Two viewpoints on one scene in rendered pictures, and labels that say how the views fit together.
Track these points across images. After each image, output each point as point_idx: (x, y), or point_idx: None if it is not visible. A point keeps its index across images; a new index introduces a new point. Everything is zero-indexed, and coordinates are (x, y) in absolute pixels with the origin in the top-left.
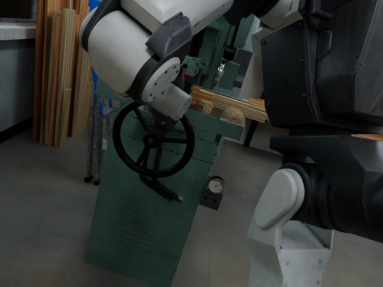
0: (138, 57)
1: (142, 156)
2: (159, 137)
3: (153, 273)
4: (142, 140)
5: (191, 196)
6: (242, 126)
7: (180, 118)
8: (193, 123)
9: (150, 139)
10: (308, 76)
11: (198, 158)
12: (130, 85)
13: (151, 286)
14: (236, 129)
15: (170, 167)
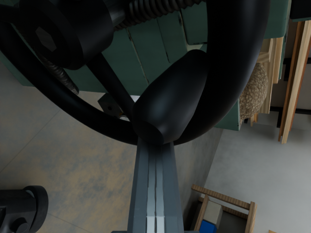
0: None
1: (10, 21)
2: (88, 60)
3: (13, 66)
4: (19, 1)
5: (99, 82)
6: (239, 127)
7: (194, 119)
8: (204, 45)
9: (48, 38)
10: None
11: (148, 76)
12: None
13: (7, 68)
14: (228, 121)
15: (69, 100)
